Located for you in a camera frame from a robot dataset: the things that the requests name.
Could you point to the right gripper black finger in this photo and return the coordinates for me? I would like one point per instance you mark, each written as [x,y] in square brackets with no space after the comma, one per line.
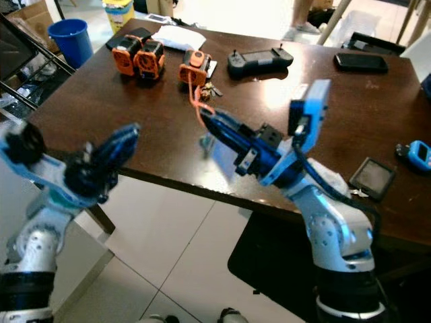
[217,141]
[232,124]

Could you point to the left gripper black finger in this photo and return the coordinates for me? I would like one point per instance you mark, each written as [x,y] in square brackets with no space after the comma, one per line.
[122,160]
[116,138]

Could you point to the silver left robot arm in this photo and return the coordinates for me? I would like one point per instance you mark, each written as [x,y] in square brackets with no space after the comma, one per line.
[34,252]

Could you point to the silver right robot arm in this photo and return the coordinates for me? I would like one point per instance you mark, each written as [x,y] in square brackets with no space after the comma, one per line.
[337,232]

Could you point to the small teal key fob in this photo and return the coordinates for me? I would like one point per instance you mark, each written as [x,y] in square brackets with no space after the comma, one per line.
[207,141]

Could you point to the brown wooden table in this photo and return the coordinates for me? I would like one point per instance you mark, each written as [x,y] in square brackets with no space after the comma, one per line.
[161,134]

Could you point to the black handheld controller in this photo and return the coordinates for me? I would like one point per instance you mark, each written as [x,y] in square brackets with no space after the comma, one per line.
[257,62]

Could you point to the orange and black device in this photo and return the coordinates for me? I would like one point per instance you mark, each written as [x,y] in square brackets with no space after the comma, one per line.
[126,55]
[149,62]

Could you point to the white paper sheet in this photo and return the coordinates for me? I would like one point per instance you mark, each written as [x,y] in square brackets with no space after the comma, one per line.
[178,37]

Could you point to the flat black pouch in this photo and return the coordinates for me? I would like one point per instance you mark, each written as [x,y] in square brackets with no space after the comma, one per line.
[128,35]

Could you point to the blue plastic bucket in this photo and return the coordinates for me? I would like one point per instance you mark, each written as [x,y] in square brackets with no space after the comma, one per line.
[71,42]

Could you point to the small black square pad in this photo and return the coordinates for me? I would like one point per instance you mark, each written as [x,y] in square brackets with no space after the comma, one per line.
[372,177]

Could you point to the black floor mat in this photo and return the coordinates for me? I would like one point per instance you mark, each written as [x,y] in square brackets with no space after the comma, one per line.
[283,269]

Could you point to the person's feet in shoes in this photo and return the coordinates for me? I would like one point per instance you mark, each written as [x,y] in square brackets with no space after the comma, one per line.
[304,23]

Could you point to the yellow printed container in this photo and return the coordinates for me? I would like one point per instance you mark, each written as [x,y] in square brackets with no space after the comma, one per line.
[118,13]

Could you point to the black folding chair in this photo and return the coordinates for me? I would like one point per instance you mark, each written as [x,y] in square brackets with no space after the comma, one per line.
[17,50]

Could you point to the black smartphone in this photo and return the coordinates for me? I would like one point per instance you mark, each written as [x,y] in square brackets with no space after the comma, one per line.
[361,62]

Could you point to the slanted wooden leg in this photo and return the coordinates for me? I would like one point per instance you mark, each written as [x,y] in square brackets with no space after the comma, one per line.
[333,20]

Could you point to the brown cardboard box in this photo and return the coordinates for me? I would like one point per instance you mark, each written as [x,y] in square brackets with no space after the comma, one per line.
[34,13]

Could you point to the small blue gadget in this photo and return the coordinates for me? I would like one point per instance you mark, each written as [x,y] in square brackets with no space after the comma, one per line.
[417,155]

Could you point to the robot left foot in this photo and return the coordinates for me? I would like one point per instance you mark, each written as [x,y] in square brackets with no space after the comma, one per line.
[156,319]

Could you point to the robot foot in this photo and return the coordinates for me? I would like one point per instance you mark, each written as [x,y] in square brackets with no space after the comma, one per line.
[232,315]
[156,319]

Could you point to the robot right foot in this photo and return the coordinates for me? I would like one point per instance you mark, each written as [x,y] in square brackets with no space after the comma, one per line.
[232,315]

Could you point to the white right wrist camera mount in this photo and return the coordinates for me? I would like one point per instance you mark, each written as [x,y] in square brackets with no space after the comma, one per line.
[306,111]

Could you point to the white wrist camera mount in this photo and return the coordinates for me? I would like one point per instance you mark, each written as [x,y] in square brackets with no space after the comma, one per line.
[306,111]
[21,145]

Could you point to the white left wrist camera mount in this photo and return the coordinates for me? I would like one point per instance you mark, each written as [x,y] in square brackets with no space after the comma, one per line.
[21,145]

